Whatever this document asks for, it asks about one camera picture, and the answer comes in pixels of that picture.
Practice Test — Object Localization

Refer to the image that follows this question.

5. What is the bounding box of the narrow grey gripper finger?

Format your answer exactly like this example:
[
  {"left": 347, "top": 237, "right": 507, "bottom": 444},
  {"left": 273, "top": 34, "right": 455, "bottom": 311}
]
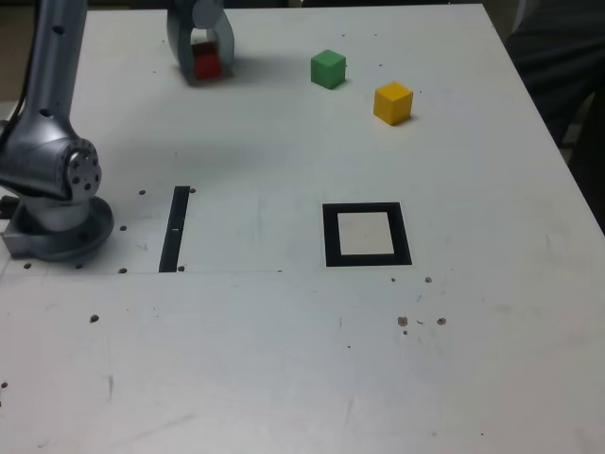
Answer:
[{"left": 165, "top": 0, "right": 198, "bottom": 87}]

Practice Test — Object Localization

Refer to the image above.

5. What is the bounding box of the broad grey gripper finger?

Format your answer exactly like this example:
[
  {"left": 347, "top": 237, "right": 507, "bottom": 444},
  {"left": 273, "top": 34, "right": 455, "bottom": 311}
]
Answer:
[{"left": 192, "top": 0, "right": 236, "bottom": 79}]

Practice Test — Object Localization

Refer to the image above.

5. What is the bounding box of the red cube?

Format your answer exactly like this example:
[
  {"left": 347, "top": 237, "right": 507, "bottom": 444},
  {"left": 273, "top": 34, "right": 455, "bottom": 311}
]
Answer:
[{"left": 191, "top": 41, "right": 223, "bottom": 80}]

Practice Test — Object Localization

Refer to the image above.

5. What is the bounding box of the green cube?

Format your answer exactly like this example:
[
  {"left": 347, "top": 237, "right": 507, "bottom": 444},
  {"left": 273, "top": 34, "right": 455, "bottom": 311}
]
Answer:
[{"left": 310, "top": 48, "right": 348, "bottom": 90}]

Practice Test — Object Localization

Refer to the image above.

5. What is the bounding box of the yellow cube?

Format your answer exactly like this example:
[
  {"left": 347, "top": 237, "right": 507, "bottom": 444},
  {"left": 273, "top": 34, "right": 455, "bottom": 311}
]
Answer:
[{"left": 372, "top": 80, "right": 415, "bottom": 127}]

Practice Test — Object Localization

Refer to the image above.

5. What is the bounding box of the black tape square outline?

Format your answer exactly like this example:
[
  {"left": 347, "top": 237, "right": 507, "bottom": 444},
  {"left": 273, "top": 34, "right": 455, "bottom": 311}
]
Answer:
[{"left": 321, "top": 201, "right": 413, "bottom": 268}]

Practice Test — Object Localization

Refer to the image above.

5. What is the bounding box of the black tape strip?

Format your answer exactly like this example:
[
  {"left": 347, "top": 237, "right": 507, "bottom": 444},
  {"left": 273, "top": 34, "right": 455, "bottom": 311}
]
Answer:
[{"left": 158, "top": 185, "right": 192, "bottom": 274}]

